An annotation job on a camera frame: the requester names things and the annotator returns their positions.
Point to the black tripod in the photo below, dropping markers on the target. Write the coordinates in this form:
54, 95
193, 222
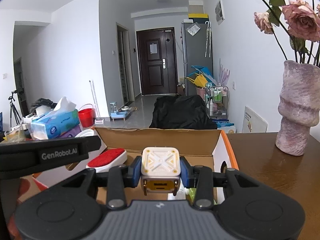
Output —
14, 115

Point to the red bucket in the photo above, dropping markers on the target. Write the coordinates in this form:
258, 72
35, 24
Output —
86, 115

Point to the dried pink roses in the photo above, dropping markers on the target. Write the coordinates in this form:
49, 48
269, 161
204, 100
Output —
256, 30

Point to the purple ceramic vase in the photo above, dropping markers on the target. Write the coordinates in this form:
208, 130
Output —
299, 106

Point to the cream cube charger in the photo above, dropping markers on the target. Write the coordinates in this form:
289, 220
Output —
160, 170

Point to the blue pet feeder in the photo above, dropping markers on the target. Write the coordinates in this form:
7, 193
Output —
119, 113

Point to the red white lint brush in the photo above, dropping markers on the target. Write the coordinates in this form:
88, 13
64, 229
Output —
108, 159

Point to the blue tissue pack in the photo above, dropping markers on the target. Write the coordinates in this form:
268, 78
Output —
60, 120

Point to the green spray bottle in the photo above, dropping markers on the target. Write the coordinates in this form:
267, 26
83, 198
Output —
190, 194

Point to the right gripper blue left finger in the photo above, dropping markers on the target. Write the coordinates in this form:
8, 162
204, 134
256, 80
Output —
134, 172

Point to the grey refrigerator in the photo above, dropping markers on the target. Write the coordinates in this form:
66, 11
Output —
195, 53

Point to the glass cup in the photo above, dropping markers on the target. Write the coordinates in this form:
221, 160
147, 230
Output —
15, 136

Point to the white board leaning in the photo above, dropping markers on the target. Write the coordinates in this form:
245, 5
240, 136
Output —
253, 123

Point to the dark brown door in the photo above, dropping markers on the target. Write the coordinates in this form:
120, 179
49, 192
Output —
157, 61

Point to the purple tissue pack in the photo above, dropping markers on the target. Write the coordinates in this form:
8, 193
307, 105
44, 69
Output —
71, 133

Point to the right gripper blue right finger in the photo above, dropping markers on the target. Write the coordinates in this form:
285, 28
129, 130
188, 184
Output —
187, 173

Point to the white spray bottle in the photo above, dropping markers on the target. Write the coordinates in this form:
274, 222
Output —
181, 194

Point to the wire storage cart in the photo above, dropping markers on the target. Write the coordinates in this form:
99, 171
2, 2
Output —
217, 100

